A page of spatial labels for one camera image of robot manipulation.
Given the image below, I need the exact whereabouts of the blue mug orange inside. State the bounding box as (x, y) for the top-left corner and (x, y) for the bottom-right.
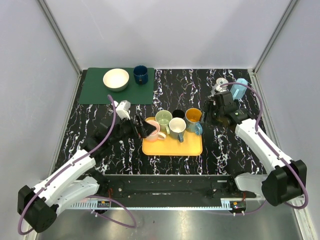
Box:
(185, 108), (203, 136)

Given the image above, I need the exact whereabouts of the light blue faceted mug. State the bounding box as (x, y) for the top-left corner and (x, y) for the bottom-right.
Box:
(230, 78), (248, 100)

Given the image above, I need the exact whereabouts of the grey faceted mug white inside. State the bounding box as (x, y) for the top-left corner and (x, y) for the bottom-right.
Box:
(168, 117), (187, 143)

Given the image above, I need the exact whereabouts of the pale grey-blue mug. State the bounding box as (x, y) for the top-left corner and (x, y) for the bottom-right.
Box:
(211, 77), (228, 95)

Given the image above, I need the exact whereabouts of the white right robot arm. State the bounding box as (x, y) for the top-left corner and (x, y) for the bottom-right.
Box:
(142, 90), (309, 209)

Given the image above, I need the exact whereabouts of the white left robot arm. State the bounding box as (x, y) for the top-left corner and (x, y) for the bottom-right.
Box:
(17, 115), (156, 235)

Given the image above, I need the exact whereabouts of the pink ceramic mug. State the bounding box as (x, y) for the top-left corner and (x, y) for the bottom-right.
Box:
(145, 120), (167, 142)

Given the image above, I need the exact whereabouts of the light green ceramic mug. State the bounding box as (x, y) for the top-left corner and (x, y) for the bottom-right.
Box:
(155, 110), (173, 135)

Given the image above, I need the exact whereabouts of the black dark red mug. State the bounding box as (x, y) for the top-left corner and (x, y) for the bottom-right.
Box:
(172, 109), (185, 119)

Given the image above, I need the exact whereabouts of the dark blue mug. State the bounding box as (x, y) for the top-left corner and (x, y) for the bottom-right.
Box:
(133, 65), (149, 85)

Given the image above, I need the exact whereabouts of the yellow plastic tray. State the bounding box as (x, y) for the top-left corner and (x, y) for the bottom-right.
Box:
(142, 130), (203, 156)

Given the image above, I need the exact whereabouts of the green table mat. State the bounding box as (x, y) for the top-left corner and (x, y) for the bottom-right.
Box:
(78, 67), (155, 105)

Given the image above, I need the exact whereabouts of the cream ceramic bowl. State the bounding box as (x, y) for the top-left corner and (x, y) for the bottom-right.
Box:
(102, 68), (130, 92)

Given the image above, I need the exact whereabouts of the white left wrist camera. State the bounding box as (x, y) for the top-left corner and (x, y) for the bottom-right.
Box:
(114, 100), (131, 120)

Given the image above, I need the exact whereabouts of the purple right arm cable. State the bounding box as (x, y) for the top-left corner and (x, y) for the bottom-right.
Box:
(214, 82), (309, 216)

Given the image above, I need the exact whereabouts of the right aluminium frame post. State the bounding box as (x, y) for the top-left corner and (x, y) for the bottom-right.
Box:
(252, 0), (301, 75)

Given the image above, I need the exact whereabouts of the aluminium frame post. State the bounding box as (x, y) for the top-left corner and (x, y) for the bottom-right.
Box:
(252, 0), (301, 75)
(37, 0), (83, 76)

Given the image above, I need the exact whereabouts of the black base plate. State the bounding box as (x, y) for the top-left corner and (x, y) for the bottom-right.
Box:
(97, 174), (256, 200)

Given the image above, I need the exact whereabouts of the slotted cable duct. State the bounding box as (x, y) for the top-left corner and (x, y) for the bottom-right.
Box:
(45, 198), (247, 210)

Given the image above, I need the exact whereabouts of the left aluminium frame post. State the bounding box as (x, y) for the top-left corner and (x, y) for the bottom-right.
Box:
(37, 0), (83, 76)

